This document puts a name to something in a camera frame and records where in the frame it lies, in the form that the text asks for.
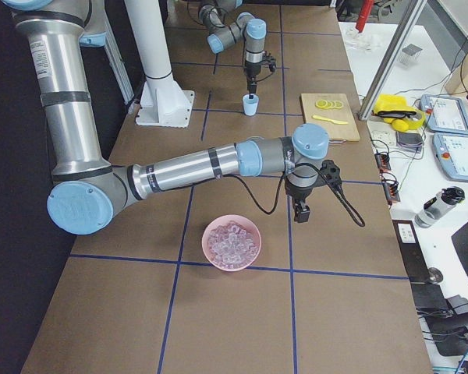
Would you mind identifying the lower teach pendant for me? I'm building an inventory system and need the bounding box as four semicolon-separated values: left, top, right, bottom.
432;132;468;182

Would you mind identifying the clear water bottle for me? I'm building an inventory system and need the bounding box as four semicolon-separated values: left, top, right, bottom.
414;186;465;228

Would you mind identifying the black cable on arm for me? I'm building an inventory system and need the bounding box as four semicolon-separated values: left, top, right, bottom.
233;163;366;228

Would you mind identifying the pile of clear ice cubes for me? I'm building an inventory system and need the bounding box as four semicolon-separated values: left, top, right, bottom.
207;221;260;269

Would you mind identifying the upper teach pendant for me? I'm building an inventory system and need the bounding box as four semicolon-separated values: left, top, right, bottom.
420;94;468;135

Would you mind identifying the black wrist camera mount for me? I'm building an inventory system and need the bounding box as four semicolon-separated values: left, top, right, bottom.
320;160;342;192

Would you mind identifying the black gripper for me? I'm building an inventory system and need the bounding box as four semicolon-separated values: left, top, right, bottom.
285;174;323;222
243;61;261;98

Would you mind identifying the pink bowl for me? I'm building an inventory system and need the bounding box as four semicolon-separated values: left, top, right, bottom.
202;214;262;272

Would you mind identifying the light blue plastic cup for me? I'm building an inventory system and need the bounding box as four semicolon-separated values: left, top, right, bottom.
242;93;259;116

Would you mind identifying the yellow cloth bag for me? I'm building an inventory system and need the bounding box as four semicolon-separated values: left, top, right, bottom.
373;93;426;132

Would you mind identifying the wooden cutting board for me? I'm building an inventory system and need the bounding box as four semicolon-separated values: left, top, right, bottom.
300;93;360;142

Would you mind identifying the yellow plastic knife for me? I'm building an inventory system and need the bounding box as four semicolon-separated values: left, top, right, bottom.
312;115;348;125

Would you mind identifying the lemon slice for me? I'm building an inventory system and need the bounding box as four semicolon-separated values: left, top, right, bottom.
315;100;332;109

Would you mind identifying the teach pendant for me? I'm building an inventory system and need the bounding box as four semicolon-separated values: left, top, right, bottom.
420;94;468;135
432;132;468;182

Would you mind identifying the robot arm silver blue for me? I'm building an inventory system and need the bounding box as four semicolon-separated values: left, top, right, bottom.
198;1;271;98
8;1;336;235

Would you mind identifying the white pillar with base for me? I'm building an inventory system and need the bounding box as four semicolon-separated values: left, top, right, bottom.
125;0;195;128

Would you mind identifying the aluminium frame post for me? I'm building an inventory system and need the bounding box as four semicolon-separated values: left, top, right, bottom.
357;0;427;122

